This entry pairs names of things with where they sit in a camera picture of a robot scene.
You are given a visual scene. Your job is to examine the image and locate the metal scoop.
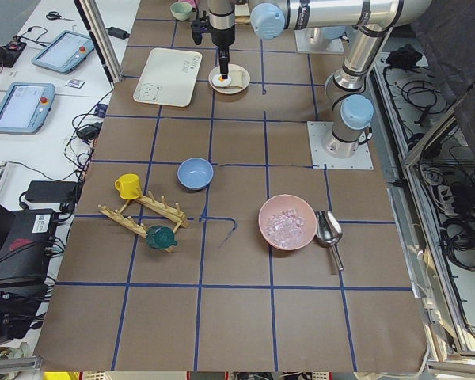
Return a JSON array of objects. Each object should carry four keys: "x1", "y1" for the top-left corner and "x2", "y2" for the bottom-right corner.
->
[{"x1": 315, "y1": 211, "x2": 344, "y2": 272}]

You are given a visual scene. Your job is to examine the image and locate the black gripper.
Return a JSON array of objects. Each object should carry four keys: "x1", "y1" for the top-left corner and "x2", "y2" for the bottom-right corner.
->
[{"x1": 210, "y1": 13, "x2": 235, "y2": 80}]

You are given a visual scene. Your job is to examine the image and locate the black computer box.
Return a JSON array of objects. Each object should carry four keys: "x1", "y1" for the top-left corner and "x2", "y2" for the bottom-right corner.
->
[{"x1": 0, "y1": 204, "x2": 59, "y2": 287}]

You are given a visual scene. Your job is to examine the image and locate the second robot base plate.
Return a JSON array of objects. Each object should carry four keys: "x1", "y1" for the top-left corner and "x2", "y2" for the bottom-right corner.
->
[{"x1": 295, "y1": 26, "x2": 345, "y2": 55}]

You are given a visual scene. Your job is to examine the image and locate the black power adapter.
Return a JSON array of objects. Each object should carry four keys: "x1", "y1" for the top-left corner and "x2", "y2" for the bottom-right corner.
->
[{"x1": 25, "y1": 180, "x2": 77, "y2": 204}]

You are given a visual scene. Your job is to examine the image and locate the pink bowl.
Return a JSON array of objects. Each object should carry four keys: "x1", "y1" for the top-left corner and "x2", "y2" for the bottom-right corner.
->
[{"x1": 258, "y1": 194, "x2": 317, "y2": 251}]

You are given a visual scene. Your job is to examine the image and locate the black scissors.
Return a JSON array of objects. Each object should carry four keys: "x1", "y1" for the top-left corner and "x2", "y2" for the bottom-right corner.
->
[{"x1": 45, "y1": 11, "x2": 75, "y2": 22}]

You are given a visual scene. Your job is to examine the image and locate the cream bear tray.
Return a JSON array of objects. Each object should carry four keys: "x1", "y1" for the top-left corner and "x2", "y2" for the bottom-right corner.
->
[{"x1": 133, "y1": 47, "x2": 203, "y2": 108}]

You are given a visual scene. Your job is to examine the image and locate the aluminium frame post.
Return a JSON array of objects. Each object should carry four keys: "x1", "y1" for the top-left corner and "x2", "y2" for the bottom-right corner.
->
[{"x1": 74, "y1": 0, "x2": 123, "y2": 84}]

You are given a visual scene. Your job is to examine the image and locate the light green cup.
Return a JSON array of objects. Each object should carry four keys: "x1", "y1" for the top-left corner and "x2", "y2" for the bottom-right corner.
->
[{"x1": 170, "y1": 2, "x2": 192, "y2": 21}]

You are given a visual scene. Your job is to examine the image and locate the upper teach pendant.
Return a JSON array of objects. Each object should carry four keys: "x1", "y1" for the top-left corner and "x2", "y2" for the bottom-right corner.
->
[{"x1": 31, "y1": 30, "x2": 94, "y2": 74}]

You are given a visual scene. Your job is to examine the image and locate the dark green mug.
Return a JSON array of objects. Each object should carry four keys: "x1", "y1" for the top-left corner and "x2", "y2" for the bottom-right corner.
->
[{"x1": 146, "y1": 225, "x2": 177, "y2": 252}]

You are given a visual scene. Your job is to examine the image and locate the teach pendant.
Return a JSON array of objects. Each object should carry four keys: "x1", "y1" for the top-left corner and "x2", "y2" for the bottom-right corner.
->
[
  {"x1": 31, "y1": 30, "x2": 94, "y2": 74},
  {"x1": 0, "y1": 82, "x2": 55, "y2": 135}
]

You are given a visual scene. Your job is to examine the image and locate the round white plate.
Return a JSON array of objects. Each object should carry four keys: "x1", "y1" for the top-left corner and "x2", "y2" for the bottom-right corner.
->
[{"x1": 208, "y1": 63, "x2": 250, "y2": 95}]

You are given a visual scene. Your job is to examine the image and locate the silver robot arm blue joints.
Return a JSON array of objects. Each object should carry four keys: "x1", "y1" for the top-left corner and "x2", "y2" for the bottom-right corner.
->
[{"x1": 207, "y1": 0, "x2": 434, "y2": 154}]

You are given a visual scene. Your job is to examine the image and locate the fried egg toy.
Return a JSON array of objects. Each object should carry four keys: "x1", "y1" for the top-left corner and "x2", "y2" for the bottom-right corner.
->
[{"x1": 211, "y1": 74, "x2": 232, "y2": 88}]

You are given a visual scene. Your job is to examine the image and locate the wooden mug rack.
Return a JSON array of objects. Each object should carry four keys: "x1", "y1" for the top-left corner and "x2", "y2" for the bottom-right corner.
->
[{"x1": 97, "y1": 190, "x2": 190, "y2": 254}]

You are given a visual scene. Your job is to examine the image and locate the blue bowl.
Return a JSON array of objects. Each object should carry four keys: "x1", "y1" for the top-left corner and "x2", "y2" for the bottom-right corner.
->
[{"x1": 177, "y1": 158, "x2": 214, "y2": 191}]

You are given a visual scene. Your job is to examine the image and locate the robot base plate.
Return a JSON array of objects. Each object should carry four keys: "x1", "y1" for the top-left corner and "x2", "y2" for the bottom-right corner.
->
[{"x1": 307, "y1": 121, "x2": 374, "y2": 170}]

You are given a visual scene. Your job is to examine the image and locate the yellow mug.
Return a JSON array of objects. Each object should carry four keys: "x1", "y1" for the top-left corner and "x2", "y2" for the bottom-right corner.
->
[{"x1": 114, "y1": 173, "x2": 143, "y2": 200}]

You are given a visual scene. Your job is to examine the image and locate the clear ice cubes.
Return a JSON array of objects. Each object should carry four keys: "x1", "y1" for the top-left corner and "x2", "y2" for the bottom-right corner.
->
[{"x1": 265, "y1": 208, "x2": 306, "y2": 247}]

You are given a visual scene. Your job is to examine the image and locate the lower teach pendant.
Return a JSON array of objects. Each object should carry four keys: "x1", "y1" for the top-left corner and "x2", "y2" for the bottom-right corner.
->
[{"x1": 0, "y1": 82, "x2": 55, "y2": 135}]

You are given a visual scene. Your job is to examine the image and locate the bottom bread slice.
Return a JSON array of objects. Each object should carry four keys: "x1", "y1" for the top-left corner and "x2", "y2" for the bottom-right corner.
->
[{"x1": 226, "y1": 70, "x2": 244, "y2": 89}]

